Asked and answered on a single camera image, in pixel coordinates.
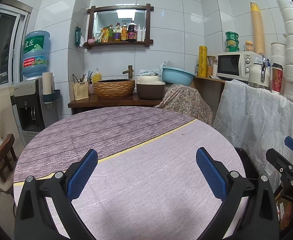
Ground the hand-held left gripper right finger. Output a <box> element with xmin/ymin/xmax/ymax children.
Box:
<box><xmin>196</xmin><ymin>147</ymin><xmax>279</xmax><ymax>240</ymax></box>

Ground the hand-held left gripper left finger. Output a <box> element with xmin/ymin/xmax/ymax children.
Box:
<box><xmin>14</xmin><ymin>149</ymin><xmax>98</xmax><ymax>240</ymax></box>

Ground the black trash bin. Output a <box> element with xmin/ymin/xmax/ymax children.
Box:
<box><xmin>234</xmin><ymin>147</ymin><xmax>280</xmax><ymax>200</ymax></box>

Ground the purple woodgrain tablecloth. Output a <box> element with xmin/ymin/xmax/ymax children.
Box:
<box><xmin>13</xmin><ymin>106</ymin><xmax>198</xmax><ymax>183</ymax></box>

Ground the white plastic sheet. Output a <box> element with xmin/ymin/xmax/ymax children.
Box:
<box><xmin>213</xmin><ymin>79</ymin><xmax>293</xmax><ymax>180</ymax></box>

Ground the red paper cup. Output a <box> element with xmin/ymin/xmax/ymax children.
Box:
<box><xmin>271</xmin><ymin>63</ymin><xmax>284</xmax><ymax>94</ymax></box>

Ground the dark wooden counter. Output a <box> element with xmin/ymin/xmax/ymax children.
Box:
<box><xmin>68</xmin><ymin>94</ymin><xmax>163</xmax><ymax>115</ymax></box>

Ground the floral patterned cloth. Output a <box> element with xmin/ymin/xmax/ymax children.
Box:
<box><xmin>154</xmin><ymin>84</ymin><xmax>213</xmax><ymax>126</ymax></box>

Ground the beige chopstick holder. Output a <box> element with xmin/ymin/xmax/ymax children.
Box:
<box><xmin>73</xmin><ymin>81</ymin><xmax>89</xmax><ymax>100</ymax></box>

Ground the light wooden shelf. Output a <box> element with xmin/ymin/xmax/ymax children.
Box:
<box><xmin>193</xmin><ymin>76</ymin><xmax>225</xmax><ymax>115</ymax></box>

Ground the white thermos kettle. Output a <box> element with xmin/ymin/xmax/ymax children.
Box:
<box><xmin>248</xmin><ymin>54</ymin><xmax>271</xmax><ymax>90</ymax></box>

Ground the small wooden stool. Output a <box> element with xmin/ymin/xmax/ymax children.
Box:
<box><xmin>0</xmin><ymin>134</ymin><xmax>17</xmax><ymax>183</ymax></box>

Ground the grey water dispenser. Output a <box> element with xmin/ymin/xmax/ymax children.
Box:
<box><xmin>10</xmin><ymin>78</ymin><xmax>46</xmax><ymax>133</ymax></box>

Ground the woven pattern wash basin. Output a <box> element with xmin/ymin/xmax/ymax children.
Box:
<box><xmin>94</xmin><ymin>79</ymin><xmax>136</xmax><ymax>99</ymax></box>

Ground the dark chopsticks bundle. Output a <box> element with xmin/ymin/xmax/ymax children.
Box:
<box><xmin>73</xmin><ymin>70</ymin><xmax>93</xmax><ymax>83</ymax></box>

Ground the stack of white cups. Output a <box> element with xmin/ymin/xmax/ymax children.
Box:
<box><xmin>271</xmin><ymin>42</ymin><xmax>287</xmax><ymax>65</ymax></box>

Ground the white paper cup dispenser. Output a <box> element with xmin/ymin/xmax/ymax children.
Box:
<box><xmin>42</xmin><ymin>71</ymin><xmax>61</xmax><ymax>104</ymax></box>

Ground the light blue plastic basin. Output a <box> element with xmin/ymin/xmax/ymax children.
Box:
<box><xmin>162</xmin><ymin>67</ymin><xmax>195</xmax><ymax>86</ymax></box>

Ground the brown white rice cooker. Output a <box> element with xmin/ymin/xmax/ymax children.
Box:
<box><xmin>136</xmin><ymin>76</ymin><xmax>166</xmax><ymax>100</ymax></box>

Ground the glass jar with beans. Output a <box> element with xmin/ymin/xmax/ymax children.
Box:
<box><xmin>206</xmin><ymin>56</ymin><xmax>217</xmax><ymax>78</ymax></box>

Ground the white microwave oven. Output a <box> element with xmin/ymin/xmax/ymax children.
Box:
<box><xmin>216</xmin><ymin>51</ymin><xmax>263</xmax><ymax>82</ymax></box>

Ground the bamboo style faucet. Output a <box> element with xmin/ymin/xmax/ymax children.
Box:
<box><xmin>122</xmin><ymin>65</ymin><xmax>133</xmax><ymax>80</ymax></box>

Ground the yellow wrap roll box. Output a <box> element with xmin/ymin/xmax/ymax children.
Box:
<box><xmin>199</xmin><ymin>45</ymin><xmax>207</xmax><ymax>77</ymax></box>

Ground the light blue towel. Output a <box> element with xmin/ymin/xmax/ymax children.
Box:
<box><xmin>139</xmin><ymin>61</ymin><xmax>173</xmax><ymax>77</ymax></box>

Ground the tall paper cup stack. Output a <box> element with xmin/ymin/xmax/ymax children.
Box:
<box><xmin>249</xmin><ymin>1</ymin><xmax>265</xmax><ymax>55</ymax></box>

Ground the blue water jug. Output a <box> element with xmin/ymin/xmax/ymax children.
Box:
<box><xmin>22</xmin><ymin>30</ymin><xmax>51</xmax><ymax>78</ymax></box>

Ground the yellow green pouch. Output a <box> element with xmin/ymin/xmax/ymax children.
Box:
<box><xmin>96</xmin><ymin>27</ymin><xmax>109</xmax><ymax>43</ymax></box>

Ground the row of condiment bottles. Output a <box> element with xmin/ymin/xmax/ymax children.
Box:
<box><xmin>108</xmin><ymin>20</ymin><xmax>146</xmax><ymax>42</ymax></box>

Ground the wooden framed mirror shelf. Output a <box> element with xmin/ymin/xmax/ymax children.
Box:
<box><xmin>83</xmin><ymin>4</ymin><xmax>154</xmax><ymax>50</ymax></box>

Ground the green wall tissue pack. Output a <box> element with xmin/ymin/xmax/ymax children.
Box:
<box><xmin>74</xmin><ymin>26</ymin><xmax>85</xmax><ymax>47</ymax></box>

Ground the window with white frame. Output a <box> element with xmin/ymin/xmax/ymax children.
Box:
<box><xmin>0</xmin><ymin>4</ymin><xmax>32</xmax><ymax>89</ymax></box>

